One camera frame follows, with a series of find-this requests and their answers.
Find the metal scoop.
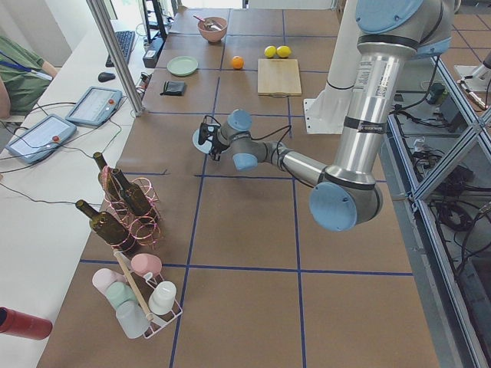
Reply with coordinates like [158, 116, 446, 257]
[204, 18, 222, 31]

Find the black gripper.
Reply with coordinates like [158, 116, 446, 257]
[199, 117, 226, 161]

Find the black computer mouse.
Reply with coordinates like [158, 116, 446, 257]
[97, 72, 116, 83]

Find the orange fruit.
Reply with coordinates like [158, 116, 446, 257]
[231, 56, 245, 71]

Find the light blue cup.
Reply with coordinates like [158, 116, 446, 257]
[116, 301, 150, 339]

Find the light blue plate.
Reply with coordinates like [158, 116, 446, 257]
[193, 129, 213, 154]

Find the lower yellow lemon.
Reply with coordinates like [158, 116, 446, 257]
[276, 45, 292, 58]

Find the black keyboard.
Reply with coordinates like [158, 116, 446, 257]
[114, 31, 136, 64]

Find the copper wire bottle rack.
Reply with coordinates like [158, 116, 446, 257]
[99, 166, 162, 249]

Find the person in green shirt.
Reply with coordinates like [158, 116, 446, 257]
[1, 35, 58, 119]

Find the white wire cup rack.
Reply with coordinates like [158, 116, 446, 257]
[114, 251, 183, 339]

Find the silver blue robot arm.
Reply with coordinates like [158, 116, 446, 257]
[193, 1, 454, 232]

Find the near teach pendant tablet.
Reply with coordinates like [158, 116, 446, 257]
[6, 114, 77, 164]

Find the grey folded cloth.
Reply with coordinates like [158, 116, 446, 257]
[160, 80, 186, 97]

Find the pale green cup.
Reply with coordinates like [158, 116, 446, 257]
[104, 281, 137, 310]

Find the far teach pendant tablet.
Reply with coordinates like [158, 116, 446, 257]
[65, 86, 123, 127]

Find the yellow lemon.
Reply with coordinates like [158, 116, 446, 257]
[276, 45, 292, 58]
[263, 45, 277, 58]

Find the red thermos bottle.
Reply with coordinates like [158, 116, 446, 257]
[1, 307, 53, 340]

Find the pink bowl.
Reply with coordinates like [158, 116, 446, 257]
[196, 17, 228, 43]

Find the aluminium frame post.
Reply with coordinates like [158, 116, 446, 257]
[86, 0, 144, 117]

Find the upper yellow lemon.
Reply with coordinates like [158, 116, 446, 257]
[263, 45, 277, 58]

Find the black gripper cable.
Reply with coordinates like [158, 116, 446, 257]
[251, 124, 294, 143]

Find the teach pendant tablet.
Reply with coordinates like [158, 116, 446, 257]
[6, 114, 77, 164]
[65, 86, 123, 127]

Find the pale pink cup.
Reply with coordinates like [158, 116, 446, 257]
[92, 268, 127, 295]

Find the bamboo cutting board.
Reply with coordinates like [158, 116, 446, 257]
[257, 58, 302, 96]

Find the white cup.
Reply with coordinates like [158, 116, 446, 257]
[148, 281, 176, 315]

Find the light green plate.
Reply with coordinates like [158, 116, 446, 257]
[166, 56, 199, 77]

